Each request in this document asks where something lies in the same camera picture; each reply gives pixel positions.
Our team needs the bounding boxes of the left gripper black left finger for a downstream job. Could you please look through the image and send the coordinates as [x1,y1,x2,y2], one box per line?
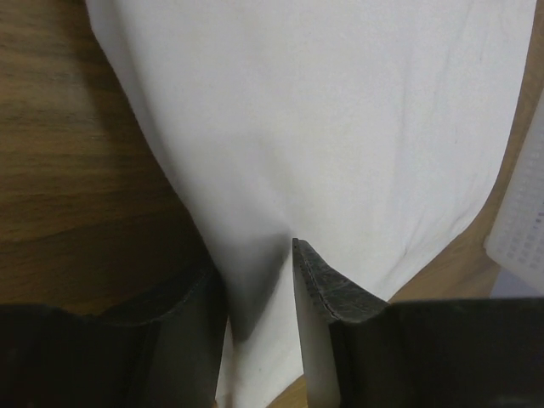
[1,263,227,407]

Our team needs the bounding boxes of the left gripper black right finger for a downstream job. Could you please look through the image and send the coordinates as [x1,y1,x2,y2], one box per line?
[292,240,543,407]

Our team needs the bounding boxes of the white plastic basket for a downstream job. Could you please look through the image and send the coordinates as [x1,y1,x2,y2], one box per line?
[484,99,543,292]

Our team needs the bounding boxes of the white t shirt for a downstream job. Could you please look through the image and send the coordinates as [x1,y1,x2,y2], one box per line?
[87,1,536,407]

